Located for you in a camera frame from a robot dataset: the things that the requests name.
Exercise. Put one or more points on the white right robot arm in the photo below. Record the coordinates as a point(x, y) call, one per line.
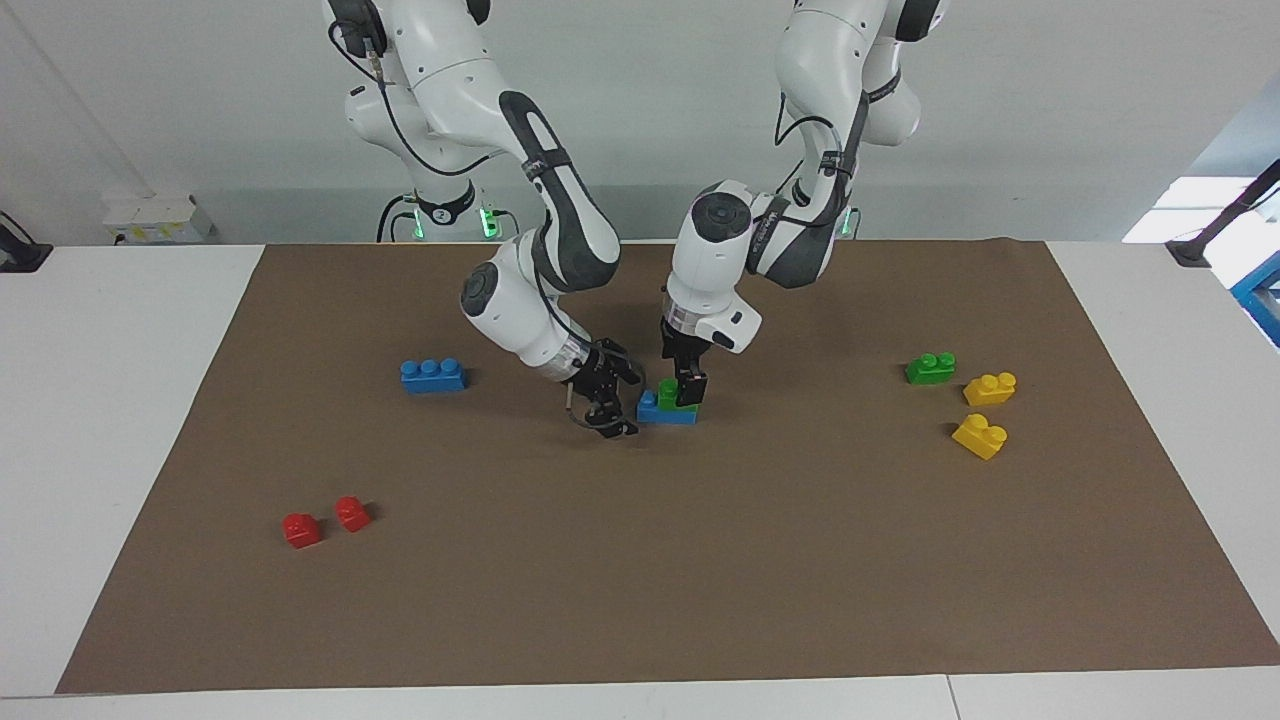
point(450, 80)

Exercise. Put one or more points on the black table clamp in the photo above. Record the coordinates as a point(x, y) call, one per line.
point(22, 252)

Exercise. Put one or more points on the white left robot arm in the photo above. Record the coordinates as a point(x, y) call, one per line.
point(800, 60)

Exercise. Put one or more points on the red one-stud toy block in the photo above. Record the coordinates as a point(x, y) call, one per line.
point(301, 530)
point(352, 514)

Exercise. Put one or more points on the yellow two-stud toy block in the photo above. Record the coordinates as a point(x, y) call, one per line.
point(990, 390)
point(980, 437)

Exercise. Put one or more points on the green two-stud toy block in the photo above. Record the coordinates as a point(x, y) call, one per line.
point(667, 397)
point(930, 370)

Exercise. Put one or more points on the white wall box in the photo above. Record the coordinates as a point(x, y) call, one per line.
point(160, 220)

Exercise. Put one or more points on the blue three-stud toy block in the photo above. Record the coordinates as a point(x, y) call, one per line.
point(432, 377)
point(655, 413)

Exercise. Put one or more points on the blue frame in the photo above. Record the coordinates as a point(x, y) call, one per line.
point(1262, 295)

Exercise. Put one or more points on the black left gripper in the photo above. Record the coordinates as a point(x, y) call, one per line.
point(685, 350)

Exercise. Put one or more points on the black camera stand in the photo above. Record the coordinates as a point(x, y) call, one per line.
point(1215, 225)

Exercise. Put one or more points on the brown table mat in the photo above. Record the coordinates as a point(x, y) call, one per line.
point(640, 560)

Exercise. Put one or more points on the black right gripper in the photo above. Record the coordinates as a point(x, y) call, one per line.
point(592, 378)

